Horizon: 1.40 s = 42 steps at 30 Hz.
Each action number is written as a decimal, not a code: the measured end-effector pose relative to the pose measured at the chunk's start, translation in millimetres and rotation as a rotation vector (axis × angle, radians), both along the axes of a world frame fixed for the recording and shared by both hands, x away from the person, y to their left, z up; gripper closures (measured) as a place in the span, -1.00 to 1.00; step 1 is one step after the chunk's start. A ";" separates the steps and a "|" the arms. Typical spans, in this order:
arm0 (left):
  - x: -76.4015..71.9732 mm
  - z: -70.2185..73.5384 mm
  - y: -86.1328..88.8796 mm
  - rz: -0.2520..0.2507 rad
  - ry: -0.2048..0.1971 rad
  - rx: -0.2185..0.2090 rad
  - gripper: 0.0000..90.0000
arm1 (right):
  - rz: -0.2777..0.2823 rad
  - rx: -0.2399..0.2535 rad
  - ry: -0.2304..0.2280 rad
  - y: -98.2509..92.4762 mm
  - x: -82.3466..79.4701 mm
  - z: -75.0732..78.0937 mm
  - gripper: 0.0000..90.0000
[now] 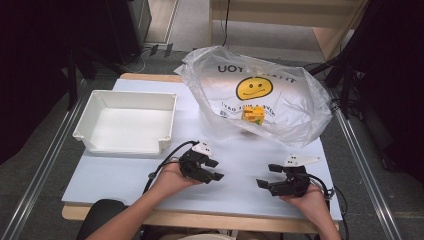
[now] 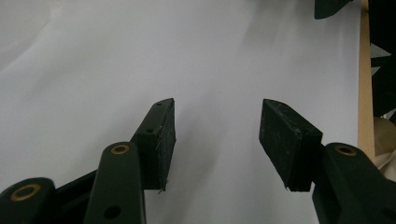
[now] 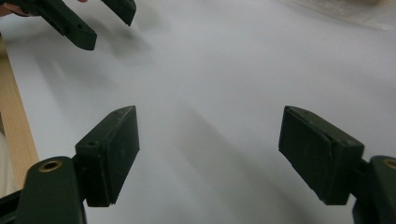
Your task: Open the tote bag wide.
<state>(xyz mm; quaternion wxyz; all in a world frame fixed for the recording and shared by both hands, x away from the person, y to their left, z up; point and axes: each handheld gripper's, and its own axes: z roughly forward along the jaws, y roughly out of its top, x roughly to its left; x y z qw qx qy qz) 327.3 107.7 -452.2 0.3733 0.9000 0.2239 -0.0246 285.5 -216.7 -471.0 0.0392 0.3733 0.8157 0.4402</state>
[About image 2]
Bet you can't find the beige cloth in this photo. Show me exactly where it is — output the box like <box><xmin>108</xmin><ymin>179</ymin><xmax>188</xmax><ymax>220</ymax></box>
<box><xmin>373</xmin><ymin>116</ymin><xmax>396</xmax><ymax>183</ymax></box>

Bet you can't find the wooden table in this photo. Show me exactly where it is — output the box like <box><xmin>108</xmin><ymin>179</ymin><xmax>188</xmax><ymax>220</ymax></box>
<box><xmin>357</xmin><ymin>0</ymin><xmax>376</xmax><ymax>162</ymax></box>

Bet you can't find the dark object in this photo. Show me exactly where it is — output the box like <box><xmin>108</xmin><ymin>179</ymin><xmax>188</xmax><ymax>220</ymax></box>
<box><xmin>314</xmin><ymin>0</ymin><xmax>355</xmax><ymax>21</ymax></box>

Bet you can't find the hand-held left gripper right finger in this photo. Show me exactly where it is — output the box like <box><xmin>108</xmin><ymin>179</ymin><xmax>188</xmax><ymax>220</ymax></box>
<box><xmin>258</xmin><ymin>98</ymin><xmax>324</xmax><ymax>192</ymax></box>

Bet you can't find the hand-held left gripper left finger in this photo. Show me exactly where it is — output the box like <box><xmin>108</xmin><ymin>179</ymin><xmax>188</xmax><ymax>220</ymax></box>
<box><xmin>130</xmin><ymin>97</ymin><xmax>177</xmax><ymax>192</ymax></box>

